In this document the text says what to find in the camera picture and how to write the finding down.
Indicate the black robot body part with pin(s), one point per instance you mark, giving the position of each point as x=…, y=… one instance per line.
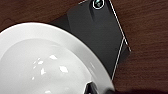
x=98, y=89

